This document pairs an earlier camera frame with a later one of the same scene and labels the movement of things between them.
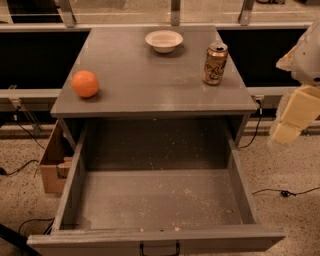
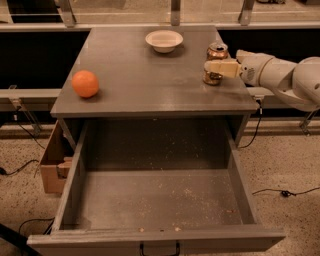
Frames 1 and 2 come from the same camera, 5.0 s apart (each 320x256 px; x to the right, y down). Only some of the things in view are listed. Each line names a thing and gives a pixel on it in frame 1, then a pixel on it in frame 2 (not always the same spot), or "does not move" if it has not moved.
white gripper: (307, 61) → (250, 70)
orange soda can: (216, 59) does not move
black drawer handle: (142, 250) does not move
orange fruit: (85, 83) does not move
